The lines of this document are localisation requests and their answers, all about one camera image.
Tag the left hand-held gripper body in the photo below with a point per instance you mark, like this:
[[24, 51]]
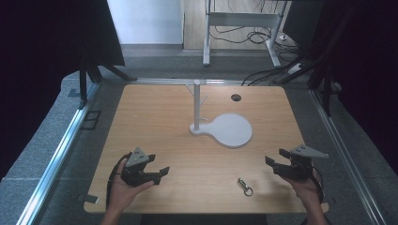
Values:
[[136, 158]]

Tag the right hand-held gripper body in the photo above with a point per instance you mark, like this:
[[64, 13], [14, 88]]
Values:
[[300, 165]]

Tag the person's right hand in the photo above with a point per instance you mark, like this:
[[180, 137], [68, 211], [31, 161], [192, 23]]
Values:
[[308, 190]]

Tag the person's left hand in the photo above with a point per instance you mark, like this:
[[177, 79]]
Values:
[[123, 195]]

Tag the white stand with pegs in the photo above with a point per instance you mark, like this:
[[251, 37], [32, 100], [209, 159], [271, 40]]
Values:
[[233, 129]]

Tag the black tape strip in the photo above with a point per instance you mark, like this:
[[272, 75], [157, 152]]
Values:
[[89, 198]]

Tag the round black table grommet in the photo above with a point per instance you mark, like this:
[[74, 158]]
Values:
[[236, 97]]

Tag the black tripod stand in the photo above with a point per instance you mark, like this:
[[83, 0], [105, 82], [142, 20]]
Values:
[[83, 84], [327, 90]]

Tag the white power strip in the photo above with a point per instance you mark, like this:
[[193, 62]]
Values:
[[294, 68]]

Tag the white plug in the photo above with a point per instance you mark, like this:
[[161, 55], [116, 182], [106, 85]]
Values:
[[283, 37]]

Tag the black curtain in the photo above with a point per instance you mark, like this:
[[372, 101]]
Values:
[[40, 62], [366, 62]]

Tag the aluminium rail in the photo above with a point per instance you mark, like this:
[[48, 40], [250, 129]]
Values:
[[175, 81], [344, 156], [59, 150]]

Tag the white metal table frame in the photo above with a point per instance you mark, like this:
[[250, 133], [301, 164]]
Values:
[[241, 19]]

